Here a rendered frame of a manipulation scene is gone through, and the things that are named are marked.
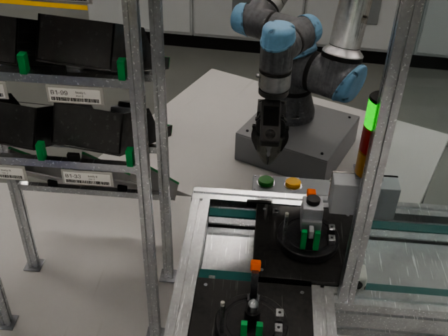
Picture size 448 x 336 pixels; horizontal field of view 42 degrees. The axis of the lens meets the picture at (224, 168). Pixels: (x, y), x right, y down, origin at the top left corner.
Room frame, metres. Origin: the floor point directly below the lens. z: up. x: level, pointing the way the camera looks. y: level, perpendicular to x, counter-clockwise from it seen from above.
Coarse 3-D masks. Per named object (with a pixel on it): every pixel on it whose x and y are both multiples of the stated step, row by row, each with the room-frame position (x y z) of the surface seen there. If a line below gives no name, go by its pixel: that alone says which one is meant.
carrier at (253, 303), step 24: (216, 288) 0.81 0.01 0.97; (240, 288) 0.81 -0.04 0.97; (264, 288) 0.81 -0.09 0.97; (288, 288) 0.81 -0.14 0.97; (192, 312) 0.74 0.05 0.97; (216, 312) 0.75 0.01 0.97; (240, 312) 0.73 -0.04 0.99; (264, 312) 0.73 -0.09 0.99; (288, 312) 0.75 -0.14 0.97; (312, 312) 0.75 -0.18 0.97
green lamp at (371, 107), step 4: (368, 104) 0.83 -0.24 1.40; (372, 104) 0.82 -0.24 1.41; (368, 108) 0.83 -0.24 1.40; (372, 108) 0.82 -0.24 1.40; (368, 112) 0.83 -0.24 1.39; (372, 112) 0.82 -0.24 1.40; (368, 116) 0.83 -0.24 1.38; (372, 116) 0.82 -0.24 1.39; (368, 120) 0.82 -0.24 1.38; (372, 120) 0.82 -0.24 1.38; (364, 124) 0.83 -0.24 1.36; (368, 124) 0.82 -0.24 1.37; (372, 124) 0.82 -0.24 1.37; (368, 128) 0.82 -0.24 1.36
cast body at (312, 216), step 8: (304, 200) 0.96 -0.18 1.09; (312, 200) 0.95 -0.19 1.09; (320, 200) 0.95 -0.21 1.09; (304, 208) 0.94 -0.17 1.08; (312, 208) 0.94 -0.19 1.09; (320, 208) 0.94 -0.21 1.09; (304, 216) 0.93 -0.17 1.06; (312, 216) 0.93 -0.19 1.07; (320, 216) 0.93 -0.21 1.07; (304, 224) 0.93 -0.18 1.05; (312, 224) 0.93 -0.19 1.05; (320, 224) 0.92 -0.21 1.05; (312, 232) 0.91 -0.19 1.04
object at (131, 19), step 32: (128, 0) 0.76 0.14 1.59; (160, 0) 0.93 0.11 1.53; (128, 32) 0.76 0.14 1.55; (160, 32) 0.93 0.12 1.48; (128, 64) 0.76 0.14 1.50; (160, 64) 0.93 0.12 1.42; (160, 96) 0.93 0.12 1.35; (160, 128) 0.93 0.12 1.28; (160, 160) 0.93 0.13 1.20; (160, 192) 0.93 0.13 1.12; (32, 256) 0.95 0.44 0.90; (0, 288) 0.79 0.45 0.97; (0, 320) 0.78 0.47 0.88; (160, 320) 0.78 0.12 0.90
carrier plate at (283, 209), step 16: (256, 208) 1.08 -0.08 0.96; (272, 208) 1.07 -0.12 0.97; (288, 208) 1.07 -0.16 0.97; (256, 224) 1.01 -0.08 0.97; (272, 224) 1.01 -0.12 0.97; (336, 224) 1.02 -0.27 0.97; (256, 240) 0.95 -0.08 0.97; (272, 240) 0.96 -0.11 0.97; (256, 256) 0.90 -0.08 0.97; (272, 256) 0.91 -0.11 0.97; (336, 256) 0.91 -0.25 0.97; (272, 272) 0.86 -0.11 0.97; (288, 272) 0.86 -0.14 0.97; (304, 272) 0.86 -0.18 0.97; (320, 272) 0.86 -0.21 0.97; (336, 272) 0.86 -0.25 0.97
